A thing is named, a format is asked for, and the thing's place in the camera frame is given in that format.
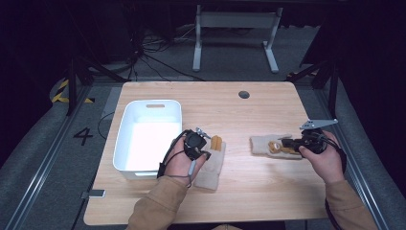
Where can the beige bear mitten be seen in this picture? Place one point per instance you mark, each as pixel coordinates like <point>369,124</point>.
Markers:
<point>263,147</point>
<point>212,166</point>

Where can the person's right hand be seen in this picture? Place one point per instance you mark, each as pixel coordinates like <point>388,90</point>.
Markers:
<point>328,163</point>

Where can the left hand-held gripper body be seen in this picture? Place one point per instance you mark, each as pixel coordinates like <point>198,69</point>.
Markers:
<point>193,143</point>

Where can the grey table grommet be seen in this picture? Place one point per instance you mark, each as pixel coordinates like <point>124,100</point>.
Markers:
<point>243,94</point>

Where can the white metal table frame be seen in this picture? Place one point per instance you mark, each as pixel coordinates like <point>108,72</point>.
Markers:
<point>236,19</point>

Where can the white plastic bin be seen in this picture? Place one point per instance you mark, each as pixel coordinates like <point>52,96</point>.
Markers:
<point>150,140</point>

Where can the person's left hand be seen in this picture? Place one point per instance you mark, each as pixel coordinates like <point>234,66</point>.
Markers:
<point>180,163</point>

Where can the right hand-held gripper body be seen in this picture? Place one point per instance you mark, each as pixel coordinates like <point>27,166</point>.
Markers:
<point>314,140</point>

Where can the black metal stand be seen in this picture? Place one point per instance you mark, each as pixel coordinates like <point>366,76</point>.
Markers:
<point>72,86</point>
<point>333,89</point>

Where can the yellow black hazard tape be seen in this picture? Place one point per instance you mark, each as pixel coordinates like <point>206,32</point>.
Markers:
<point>60,92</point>

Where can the grey table edge clamp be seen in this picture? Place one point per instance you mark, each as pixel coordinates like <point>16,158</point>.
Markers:
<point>95,193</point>

